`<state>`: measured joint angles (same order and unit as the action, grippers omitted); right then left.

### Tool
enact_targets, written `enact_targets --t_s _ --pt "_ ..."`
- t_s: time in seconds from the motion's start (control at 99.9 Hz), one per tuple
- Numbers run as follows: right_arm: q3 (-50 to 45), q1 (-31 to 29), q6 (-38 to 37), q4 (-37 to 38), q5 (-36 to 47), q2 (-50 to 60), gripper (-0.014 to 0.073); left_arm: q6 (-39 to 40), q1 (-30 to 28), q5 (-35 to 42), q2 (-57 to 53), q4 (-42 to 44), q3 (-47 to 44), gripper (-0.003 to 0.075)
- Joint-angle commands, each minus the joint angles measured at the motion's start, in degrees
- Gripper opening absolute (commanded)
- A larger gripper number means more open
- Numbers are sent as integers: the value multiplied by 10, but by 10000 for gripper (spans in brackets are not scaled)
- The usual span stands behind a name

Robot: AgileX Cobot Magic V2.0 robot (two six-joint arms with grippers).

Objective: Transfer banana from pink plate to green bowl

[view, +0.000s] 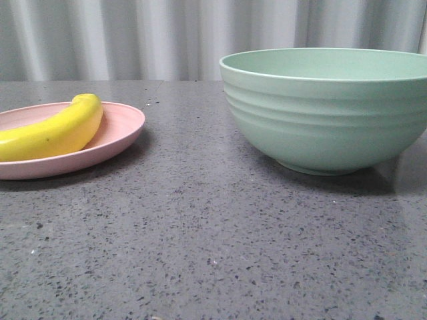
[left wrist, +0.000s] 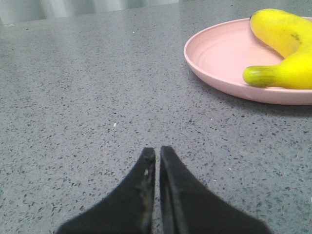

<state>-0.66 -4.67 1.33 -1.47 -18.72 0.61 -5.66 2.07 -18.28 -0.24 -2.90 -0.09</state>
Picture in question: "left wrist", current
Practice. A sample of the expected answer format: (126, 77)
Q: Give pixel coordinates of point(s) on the pink plate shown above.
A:
(219, 54)

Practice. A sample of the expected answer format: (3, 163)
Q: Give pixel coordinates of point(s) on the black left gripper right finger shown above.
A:
(188, 207)

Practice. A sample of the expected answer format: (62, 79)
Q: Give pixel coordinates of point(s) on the yellow banana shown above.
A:
(291, 36)

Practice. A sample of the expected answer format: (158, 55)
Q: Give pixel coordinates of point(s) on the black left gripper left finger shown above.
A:
(127, 209)

